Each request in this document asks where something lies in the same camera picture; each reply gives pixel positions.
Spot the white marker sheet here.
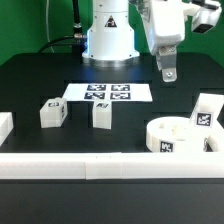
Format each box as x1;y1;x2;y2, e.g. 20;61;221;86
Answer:
63;83;153;102

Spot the black thick cable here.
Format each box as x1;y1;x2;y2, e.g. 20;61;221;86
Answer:
72;0;84;40

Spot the black curved cable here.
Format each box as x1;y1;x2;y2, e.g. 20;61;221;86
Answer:
37;34;88;54

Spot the white front fence bar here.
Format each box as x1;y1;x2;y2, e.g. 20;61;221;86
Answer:
0;152;224;180

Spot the thin white cable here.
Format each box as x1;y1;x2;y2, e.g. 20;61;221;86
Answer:
45;0;55;54

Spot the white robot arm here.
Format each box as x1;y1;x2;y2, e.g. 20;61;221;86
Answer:
82;0;222;82

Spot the white round stool seat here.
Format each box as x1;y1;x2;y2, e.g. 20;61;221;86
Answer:
146;116;224;153

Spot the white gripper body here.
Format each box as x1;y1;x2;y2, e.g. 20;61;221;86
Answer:
141;0;185;55

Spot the white fence bar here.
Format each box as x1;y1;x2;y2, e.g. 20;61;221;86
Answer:
0;112;14;146
0;152;224;180

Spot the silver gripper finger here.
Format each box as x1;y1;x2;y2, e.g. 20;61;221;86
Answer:
156;46;177;82

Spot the white left fence bar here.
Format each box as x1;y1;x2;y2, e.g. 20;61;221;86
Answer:
0;112;14;146

